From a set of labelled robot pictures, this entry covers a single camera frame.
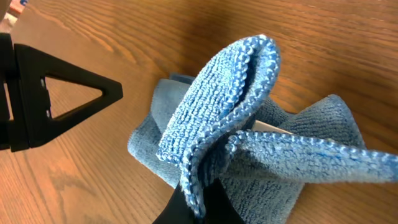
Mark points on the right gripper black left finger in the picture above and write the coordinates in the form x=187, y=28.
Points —
x=26, y=119

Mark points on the blue microfiber cloth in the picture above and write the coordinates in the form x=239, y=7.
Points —
x=229, y=150

